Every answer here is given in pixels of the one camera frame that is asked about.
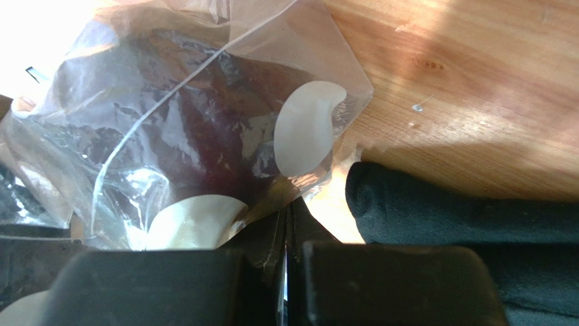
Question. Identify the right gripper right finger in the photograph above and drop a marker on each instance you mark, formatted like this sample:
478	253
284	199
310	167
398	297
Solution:
332	283

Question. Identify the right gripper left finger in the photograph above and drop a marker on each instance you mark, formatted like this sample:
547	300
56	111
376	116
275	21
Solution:
237	284

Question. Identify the clear zip top bag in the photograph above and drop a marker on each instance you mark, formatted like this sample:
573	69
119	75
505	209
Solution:
47	184

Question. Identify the dark maroon fake fruit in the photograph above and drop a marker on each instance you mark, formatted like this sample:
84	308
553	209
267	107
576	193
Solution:
207	118

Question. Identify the black folded cloth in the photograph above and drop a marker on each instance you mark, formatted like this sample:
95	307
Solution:
529	246

